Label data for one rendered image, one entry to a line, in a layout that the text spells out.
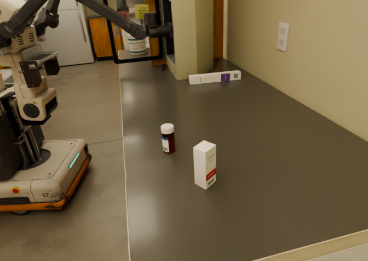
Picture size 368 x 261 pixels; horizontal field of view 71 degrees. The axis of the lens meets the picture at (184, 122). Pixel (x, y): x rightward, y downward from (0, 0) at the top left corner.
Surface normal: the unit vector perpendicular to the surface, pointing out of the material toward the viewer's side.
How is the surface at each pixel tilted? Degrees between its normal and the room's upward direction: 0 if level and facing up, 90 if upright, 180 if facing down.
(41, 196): 90
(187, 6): 90
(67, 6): 90
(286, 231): 0
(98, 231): 0
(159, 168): 0
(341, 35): 90
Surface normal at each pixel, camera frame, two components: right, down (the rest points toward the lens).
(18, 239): -0.05, -0.89
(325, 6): -0.97, 0.15
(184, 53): 0.23, 0.43
